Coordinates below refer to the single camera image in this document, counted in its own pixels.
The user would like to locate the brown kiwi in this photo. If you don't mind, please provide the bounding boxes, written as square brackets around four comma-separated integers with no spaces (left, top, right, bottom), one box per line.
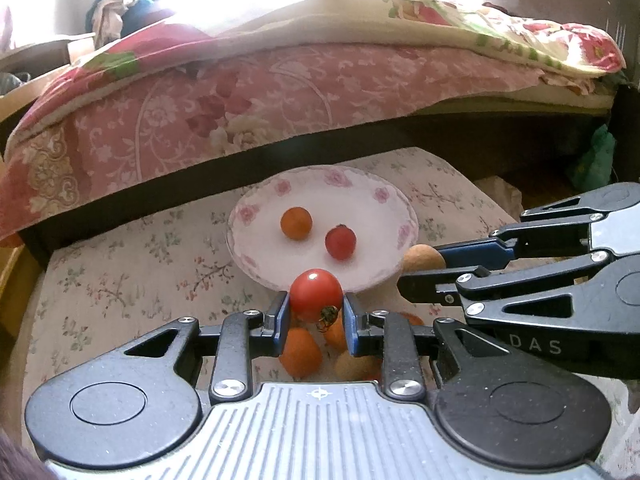
[334,351,382,382]
[401,244,447,272]

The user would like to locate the small red cherry tomato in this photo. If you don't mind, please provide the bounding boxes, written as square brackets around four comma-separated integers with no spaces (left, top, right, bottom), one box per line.
[324,224,357,261]

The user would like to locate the round red tomato with stem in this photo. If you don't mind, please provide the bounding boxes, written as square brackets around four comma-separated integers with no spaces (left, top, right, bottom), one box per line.
[288,269,344,332]

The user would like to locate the small orange tangerine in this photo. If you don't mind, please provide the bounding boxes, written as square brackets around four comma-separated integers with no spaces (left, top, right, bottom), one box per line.
[280,207,312,242]

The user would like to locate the white floral plate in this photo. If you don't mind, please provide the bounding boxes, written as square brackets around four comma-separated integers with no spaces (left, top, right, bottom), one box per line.
[227,165,419,292]

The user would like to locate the floral tablecloth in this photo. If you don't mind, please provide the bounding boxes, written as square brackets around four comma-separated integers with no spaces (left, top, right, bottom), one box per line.
[19,146,640,480]

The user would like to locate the green bag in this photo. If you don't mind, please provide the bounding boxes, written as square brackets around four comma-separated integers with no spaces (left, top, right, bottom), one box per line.
[572,125,616,192]

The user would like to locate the floral quilt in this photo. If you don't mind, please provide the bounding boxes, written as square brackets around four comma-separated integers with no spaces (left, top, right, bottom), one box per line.
[319,0,627,97]

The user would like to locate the pink floral bed sheet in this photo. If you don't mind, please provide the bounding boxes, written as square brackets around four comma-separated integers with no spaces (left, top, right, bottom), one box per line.
[1,32,542,246]

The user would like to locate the wooden nightstand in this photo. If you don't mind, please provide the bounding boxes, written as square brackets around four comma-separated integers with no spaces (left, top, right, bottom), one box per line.
[1,32,94,348]

